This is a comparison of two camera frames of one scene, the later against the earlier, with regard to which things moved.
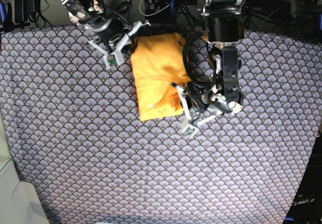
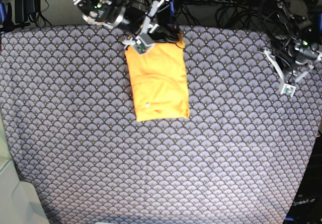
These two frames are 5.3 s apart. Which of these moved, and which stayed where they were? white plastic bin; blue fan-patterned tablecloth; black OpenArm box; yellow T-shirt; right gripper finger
Moved: right gripper finger
Stayed: black OpenArm box; white plastic bin; yellow T-shirt; blue fan-patterned tablecloth
